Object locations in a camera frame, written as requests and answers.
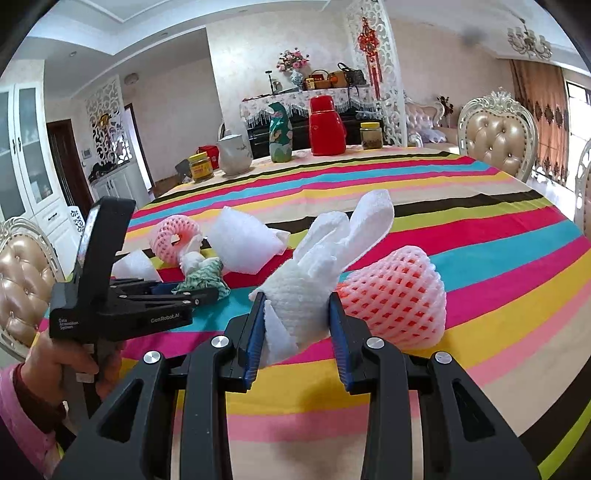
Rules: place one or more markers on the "pale tufted sofa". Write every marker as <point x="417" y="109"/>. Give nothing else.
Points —
<point x="425" y="120"/>

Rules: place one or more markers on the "low white cabinet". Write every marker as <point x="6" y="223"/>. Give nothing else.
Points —
<point x="120" y="187"/>

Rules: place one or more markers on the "pink foam fruit net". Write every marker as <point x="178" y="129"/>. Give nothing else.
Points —
<point x="397" y="295"/>
<point x="164" y="235"/>

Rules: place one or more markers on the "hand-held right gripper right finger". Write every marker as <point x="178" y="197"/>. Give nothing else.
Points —
<point x="341" y="350"/>

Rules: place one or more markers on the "window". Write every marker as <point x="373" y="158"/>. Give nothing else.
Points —
<point x="579" y="108"/>

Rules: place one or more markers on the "white foam net sleeve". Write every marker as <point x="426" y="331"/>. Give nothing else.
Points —
<point x="304" y="286"/>

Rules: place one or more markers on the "black piano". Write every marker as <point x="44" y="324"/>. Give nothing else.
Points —
<point x="301" y="134"/>

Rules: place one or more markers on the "black stand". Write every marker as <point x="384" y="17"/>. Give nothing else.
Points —
<point x="270" y="83"/>

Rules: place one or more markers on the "white foam sheet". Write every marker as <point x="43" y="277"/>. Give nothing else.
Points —
<point x="136" y="266"/>
<point x="240" y="244"/>

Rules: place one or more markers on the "yellow-lid jar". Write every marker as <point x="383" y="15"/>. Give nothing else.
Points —
<point x="371" y="137"/>
<point x="201" y="170"/>

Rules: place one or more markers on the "beige tufted chair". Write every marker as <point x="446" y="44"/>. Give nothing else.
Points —
<point x="23" y="286"/>
<point x="585" y="184"/>
<point x="498" y="138"/>

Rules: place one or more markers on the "lace piano cover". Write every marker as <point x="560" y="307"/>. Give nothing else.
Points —
<point x="258" y="104"/>

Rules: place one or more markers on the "chandelier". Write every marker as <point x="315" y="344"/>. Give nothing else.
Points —
<point x="528" y="39"/>

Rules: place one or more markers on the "green knitted net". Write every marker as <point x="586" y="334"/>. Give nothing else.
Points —
<point x="203" y="274"/>

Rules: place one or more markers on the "person's left forearm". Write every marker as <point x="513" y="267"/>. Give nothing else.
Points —
<point x="23" y="424"/>

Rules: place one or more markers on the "red knot ornament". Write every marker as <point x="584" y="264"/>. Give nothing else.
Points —
<point x="368" y="41"/>

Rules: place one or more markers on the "dark wooden door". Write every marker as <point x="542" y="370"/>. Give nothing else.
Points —
<point x="69" y="166"/>

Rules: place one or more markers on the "white glass cabinet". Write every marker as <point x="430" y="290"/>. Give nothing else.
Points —
<point x="32" y="161"/>

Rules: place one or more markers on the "white ceramic jug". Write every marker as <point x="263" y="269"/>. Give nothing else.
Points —
<point x="234" y="157"/>

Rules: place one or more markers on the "flower vase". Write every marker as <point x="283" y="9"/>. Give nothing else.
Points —
<point x="293" y="62"/>

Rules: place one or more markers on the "red gift box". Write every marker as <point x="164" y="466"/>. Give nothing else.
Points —
<point x="210" y="154"/>

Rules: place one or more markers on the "brown curtain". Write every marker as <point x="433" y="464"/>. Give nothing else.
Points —
<point x="540" y="115"/>

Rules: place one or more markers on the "wide white lattice screen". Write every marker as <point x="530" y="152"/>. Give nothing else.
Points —
<point x="395" y="92"/>

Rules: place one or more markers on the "woven basket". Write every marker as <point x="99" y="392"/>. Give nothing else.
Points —
<point x="318" y="81"/>

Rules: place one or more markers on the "red thermos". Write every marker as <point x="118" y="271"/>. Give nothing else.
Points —
<point x="325" y="129"/>

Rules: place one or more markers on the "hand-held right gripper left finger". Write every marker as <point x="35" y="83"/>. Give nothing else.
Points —
<point x="254" y="350"/>

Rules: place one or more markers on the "dark handbag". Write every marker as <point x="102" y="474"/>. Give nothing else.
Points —
<point x="352" y="74"/>

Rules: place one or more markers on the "striped tablecloth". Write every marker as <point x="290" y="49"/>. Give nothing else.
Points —
<point x="485" y="240"/>

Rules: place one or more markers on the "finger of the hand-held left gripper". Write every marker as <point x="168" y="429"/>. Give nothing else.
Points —
<point x="203" y="296"/>
<point x="164" y="288"/>

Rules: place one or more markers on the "person's left hand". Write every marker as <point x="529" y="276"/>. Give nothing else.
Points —
<point x="46" y="364"/>

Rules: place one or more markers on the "narrow white lattice screen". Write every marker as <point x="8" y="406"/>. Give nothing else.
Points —
<point x="94" y="138"/>

